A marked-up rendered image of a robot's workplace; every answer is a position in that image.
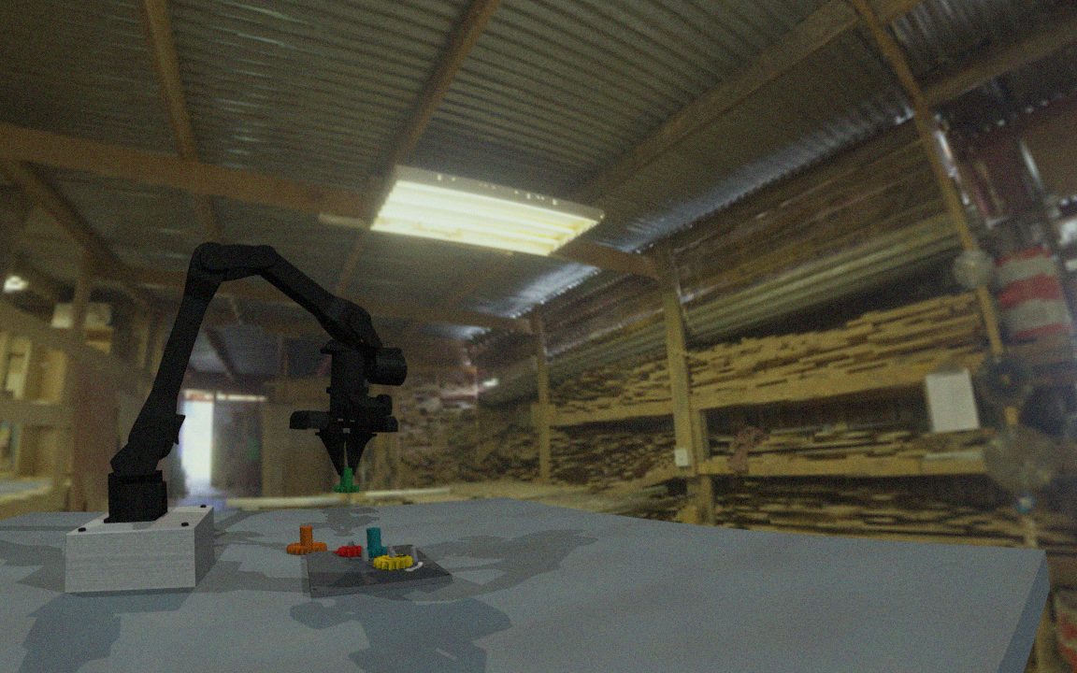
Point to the green gear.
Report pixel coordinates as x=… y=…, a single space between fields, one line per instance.
x=346 y=485

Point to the teal gear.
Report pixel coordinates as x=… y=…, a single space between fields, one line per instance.
x=374 y=546

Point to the yellow gear with black stripe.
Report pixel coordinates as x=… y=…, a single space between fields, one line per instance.
x=399 y=561

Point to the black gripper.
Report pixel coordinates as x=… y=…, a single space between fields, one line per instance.
x=331 y=428

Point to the orange gear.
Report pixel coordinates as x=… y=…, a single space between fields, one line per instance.
x=306 y=544

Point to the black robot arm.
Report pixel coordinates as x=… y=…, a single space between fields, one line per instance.
x=136 y=491

